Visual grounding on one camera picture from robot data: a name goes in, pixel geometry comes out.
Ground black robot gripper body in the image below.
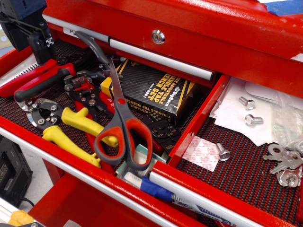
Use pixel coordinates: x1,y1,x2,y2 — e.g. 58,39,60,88
0,0,54,65

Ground red grey scissors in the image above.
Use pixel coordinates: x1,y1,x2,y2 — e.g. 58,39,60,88
94,59,153,171

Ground left open red drawer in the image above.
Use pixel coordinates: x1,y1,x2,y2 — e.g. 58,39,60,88
0,35,232,227

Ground silver drawer lock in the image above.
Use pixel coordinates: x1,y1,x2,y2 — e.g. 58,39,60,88
151,30,166,44

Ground black electronic box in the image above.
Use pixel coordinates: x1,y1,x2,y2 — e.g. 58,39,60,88
0,136,33,207

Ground black yellow tap wrench box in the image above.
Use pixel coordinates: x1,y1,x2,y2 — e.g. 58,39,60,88
100,59,199,126

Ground black crimping tool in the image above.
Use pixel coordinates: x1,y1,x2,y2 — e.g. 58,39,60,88
143,113,181,156

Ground clear plastic drill bit case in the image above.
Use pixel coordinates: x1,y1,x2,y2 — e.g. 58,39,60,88
116,144,169,189

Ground blue cap Bic marker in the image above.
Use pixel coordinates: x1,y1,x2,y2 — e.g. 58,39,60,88
140,176,236,227

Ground white red printed packet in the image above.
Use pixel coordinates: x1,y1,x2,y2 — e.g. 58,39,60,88
182,136,219,172

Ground red tool chest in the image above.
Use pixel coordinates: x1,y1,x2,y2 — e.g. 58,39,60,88
0,0,303,227

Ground white paper sheets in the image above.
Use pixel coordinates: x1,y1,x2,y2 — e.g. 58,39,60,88
211,78,303,146

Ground silver hex bolt upper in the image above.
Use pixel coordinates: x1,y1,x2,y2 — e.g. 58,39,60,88
239,96,255,110

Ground silver hex bolt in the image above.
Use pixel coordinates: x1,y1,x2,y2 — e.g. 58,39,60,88
216,143,231,161
239,96,255,110
244,114,264,126

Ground silver hex bolt lower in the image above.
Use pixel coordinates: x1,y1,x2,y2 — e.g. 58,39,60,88
216,143,231,161

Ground silver hex bolt middle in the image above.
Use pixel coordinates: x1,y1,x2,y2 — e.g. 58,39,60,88
244,114,264,126

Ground clear plastic bag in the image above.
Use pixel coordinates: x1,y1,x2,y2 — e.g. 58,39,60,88
271,91,303,154

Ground silver keys bunch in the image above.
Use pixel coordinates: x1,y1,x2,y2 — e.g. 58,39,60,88
263,144,303,188

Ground red black handled cutter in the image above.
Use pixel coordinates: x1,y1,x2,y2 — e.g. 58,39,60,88
0,59,76,103

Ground grey handled flush cutters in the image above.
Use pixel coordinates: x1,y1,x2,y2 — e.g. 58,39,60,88
76,31,114,79

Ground red handled wire stripper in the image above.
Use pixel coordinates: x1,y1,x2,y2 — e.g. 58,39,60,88
63,75,119,175

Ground yellow handled tin snips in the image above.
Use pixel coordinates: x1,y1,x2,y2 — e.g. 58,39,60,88
18,98,104,168

